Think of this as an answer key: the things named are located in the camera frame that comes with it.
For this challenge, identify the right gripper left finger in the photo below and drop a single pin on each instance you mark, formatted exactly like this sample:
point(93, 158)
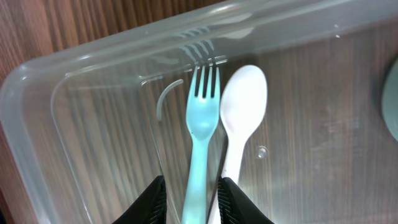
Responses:
point(150, 207)

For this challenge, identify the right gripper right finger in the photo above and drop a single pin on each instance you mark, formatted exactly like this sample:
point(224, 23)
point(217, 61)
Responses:
point(235, 207)

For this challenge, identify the light blue plastic fork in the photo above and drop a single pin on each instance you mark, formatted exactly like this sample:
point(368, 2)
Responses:
point(202, 117)

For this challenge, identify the white plastic spoon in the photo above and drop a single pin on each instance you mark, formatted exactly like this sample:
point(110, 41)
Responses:
point(243, 106)

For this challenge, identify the green plastic bowl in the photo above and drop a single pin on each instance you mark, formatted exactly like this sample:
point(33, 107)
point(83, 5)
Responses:
point(389, 102)

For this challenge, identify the clear plastic container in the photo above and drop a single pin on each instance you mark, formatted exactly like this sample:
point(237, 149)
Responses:
point(94, 94)

